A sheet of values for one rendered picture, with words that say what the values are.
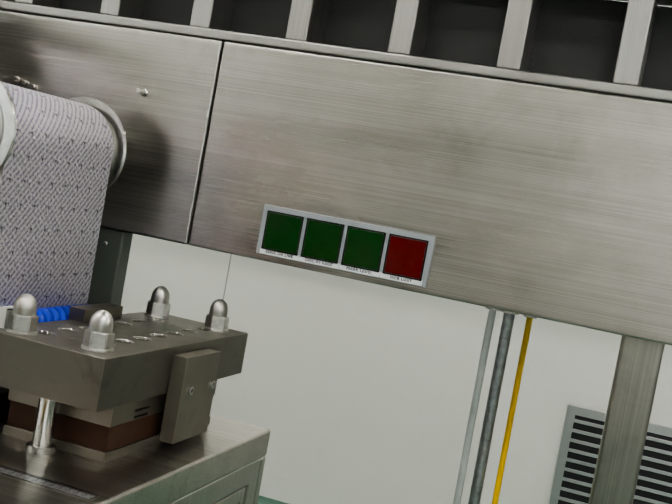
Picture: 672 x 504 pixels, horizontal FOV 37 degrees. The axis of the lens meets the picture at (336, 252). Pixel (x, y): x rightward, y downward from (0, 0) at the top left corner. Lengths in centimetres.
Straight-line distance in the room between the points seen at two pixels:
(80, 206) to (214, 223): 20
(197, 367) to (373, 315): 254
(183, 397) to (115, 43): 57
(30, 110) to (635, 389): 90
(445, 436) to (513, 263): 248
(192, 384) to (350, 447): 262
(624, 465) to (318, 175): 60
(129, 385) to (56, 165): 31
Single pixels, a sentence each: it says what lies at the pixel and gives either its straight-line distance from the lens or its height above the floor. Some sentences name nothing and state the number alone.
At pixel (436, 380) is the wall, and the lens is 378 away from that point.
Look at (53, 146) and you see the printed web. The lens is 133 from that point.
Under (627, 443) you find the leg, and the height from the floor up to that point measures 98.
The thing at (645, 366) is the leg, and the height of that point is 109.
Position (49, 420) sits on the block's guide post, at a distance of 122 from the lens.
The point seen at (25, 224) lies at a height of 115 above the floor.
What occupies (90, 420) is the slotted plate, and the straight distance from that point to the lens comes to 122.
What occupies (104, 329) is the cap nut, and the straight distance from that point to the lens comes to 117.
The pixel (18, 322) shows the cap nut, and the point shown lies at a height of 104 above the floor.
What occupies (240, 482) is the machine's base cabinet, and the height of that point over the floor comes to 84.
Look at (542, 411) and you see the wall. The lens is 373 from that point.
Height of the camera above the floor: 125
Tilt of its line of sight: 3 degrees down
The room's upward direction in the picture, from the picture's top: 10 degrees clockwise
